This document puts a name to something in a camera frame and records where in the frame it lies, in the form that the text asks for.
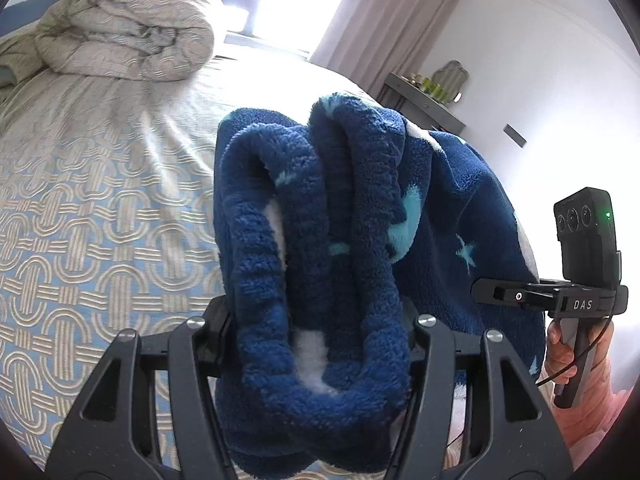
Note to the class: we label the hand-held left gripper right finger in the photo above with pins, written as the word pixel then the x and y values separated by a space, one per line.
pixel 425 342

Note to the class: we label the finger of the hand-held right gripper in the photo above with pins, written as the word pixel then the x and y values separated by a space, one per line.
pixel 505 294

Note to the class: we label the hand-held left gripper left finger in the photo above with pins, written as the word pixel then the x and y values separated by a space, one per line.
pixel 217 332

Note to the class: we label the blue star-print fleece pants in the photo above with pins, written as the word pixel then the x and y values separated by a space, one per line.
pixel 310 260

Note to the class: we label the person's right forearm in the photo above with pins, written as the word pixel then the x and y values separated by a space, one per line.
pixel 600 410

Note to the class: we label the person's right hand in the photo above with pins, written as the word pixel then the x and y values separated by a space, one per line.
pixel 557 355

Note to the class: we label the patterned beige blue bed cover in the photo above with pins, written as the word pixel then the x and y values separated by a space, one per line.
pixel 100 210

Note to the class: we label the grey arched ornament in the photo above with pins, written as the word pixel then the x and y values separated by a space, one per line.
pixel 452 77

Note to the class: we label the green cans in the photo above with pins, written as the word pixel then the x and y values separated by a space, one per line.
pixel 435 89

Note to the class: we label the beige curtain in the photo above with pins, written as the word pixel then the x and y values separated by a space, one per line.
pixel 395 20

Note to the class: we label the grey rolled duvet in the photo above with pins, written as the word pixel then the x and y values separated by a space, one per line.
pixel 130 35

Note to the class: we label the teal cloth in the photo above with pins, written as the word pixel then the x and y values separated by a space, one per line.
pixel 6 75

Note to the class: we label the window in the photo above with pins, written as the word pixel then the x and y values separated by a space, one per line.
pixel 290 0

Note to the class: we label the blue headboard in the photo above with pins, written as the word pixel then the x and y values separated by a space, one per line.
pixel 25 12

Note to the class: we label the dark wall switch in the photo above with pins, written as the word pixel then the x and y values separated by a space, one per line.
pixel 514 135

